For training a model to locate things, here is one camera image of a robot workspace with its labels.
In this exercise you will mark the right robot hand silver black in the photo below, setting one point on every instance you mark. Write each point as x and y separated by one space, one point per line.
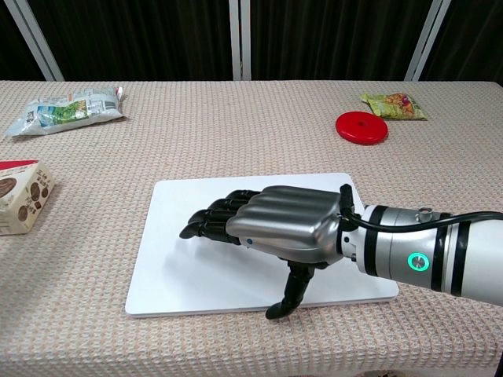
283 224

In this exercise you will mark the silver laptop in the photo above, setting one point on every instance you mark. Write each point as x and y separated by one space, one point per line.
204 271

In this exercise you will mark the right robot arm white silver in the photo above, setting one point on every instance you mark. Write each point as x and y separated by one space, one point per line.
463 255

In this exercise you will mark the beige waffle tablecloth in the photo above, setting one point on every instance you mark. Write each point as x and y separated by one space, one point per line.
236 129

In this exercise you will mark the red plastic disc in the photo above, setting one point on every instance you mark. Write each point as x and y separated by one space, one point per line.
359 125

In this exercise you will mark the yellow green snack bag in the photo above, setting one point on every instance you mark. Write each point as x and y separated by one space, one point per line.
397 106

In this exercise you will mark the black curtain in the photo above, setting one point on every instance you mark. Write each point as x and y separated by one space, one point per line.
137 39

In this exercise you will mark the white green snack bag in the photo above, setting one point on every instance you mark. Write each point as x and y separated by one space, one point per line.
63 112

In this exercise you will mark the beige cookie box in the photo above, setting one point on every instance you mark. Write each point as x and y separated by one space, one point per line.
27 196

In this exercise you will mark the white frame post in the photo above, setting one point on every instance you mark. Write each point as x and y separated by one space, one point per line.
35 43
239 39
428 39

